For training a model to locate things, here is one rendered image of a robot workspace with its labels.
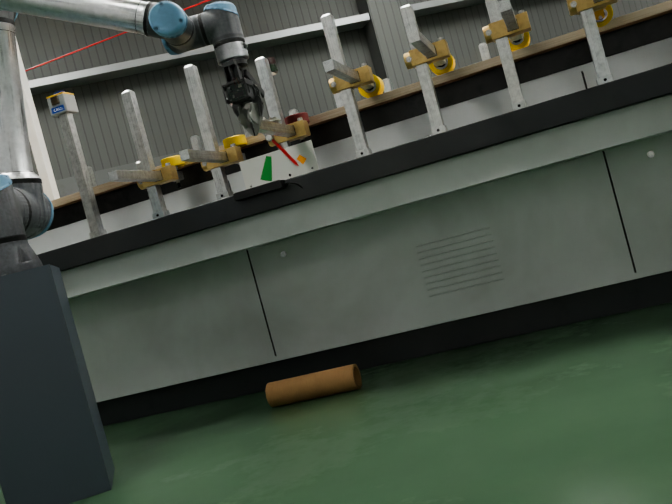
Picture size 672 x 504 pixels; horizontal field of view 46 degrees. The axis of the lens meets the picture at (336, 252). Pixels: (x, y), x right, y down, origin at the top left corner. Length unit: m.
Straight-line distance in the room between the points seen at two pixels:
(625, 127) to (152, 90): 5.48
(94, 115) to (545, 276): 5.32
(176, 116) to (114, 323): 4.35
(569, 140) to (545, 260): 0.43
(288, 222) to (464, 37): 5.74
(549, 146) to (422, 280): 0.64
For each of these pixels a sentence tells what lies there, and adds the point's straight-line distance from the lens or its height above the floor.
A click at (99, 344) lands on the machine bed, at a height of 0.32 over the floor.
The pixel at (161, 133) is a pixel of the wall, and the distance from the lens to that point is 7.33.
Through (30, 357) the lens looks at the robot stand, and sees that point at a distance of 2.18.
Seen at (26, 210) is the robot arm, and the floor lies 0.77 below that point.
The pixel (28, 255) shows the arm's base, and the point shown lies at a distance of 2.25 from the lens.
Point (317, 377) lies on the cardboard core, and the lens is 2.54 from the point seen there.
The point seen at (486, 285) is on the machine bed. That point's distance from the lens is 2.72.
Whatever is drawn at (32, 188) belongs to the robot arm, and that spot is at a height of 0.83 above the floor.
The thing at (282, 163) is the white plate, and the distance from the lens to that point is 2.62.
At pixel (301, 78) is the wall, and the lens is 7.59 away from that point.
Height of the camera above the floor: 0.46
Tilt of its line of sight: 1 degrees down
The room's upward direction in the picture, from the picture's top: 15 degrees counter-clockwise
